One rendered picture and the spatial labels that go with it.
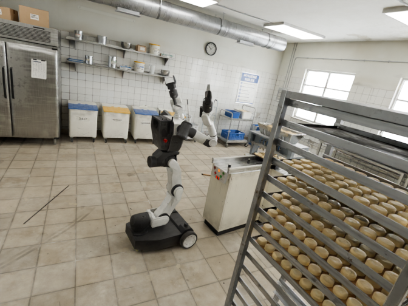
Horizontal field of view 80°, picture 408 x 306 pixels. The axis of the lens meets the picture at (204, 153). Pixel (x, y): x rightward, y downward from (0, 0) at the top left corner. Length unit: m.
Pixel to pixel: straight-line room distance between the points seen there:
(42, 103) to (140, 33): 2.54
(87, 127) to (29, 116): 0.99
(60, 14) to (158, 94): 2.43
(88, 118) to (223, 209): 3.62
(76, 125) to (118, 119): 0.81
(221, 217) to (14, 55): 4.12
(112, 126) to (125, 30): 2.09
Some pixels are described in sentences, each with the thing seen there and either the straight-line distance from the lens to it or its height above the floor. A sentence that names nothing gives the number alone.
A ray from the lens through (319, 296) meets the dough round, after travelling 1.24.
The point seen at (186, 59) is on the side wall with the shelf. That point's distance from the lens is 6.46.
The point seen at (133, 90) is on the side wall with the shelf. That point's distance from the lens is 6.16.
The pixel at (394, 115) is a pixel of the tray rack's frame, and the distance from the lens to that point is 0.88.
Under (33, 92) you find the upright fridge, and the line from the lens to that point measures 5.21.
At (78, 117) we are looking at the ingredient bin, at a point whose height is 0.54.
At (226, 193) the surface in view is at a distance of 2.76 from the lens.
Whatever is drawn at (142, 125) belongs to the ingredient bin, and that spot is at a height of 0.43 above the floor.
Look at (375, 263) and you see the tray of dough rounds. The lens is 1.06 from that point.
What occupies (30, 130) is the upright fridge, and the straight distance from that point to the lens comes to 5.37.
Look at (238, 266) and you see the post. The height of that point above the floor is 0.88.
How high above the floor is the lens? 1.84
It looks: 18 degrees down
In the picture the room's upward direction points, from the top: 10 degrees clockwise
